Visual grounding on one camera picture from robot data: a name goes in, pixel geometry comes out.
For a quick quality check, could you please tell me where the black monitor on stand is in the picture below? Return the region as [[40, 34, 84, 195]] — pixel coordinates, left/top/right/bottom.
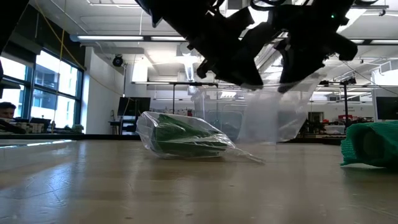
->
[[108, 96, 152, 135]]

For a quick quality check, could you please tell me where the black distant table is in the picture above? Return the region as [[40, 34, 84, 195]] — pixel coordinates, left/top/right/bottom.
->
[[276, 136, 346, 146]]

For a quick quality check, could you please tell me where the long LED light bar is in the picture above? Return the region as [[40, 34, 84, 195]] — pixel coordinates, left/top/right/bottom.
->
[[70, 34, 398, 47]]

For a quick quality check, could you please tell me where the teal green ribbed bandage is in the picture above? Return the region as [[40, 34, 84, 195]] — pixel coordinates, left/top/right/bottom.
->
[[340, 120, 398, 170]]

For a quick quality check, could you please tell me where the clear plastic bag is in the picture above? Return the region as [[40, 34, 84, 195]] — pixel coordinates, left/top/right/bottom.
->
[[238, 73, 326, 146], [136, 111, 266, 164]]

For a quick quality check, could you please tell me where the large blue-framed window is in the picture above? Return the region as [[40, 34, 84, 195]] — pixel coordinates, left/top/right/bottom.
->
[[0, 49, 84, 127]]

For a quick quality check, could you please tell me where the black computer monitor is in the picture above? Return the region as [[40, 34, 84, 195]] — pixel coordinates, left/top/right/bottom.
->
[[375, 96, 398, 121]]

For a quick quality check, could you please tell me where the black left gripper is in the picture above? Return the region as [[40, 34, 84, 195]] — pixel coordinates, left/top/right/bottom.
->
[[135, 0, 282, 88]]

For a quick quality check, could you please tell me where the white ceiling unit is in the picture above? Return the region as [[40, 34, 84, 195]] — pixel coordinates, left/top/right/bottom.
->
[[371, 58, 398, 86]]

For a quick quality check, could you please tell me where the yellow hanging cable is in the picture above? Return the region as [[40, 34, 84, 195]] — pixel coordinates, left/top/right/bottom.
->
[[34, 0, 86, 71]]

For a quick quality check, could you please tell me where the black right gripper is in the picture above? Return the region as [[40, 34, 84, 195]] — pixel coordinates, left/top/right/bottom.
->
[[269, 0, 359, 94]]

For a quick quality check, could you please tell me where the person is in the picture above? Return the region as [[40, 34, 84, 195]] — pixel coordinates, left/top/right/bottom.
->
[[0, 101, 27, 135]]

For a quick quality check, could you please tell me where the dark bench with equipment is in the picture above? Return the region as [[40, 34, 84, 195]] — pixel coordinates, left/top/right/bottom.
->
[[0, 116, 85, 140]]

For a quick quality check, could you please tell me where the black ceiling track fixture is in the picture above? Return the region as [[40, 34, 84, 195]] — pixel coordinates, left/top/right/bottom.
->
[[353, 0, 389, 17]]

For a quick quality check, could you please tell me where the clear plastic container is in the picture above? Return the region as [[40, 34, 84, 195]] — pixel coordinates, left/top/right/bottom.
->
[[191, 86, 280, 144]]

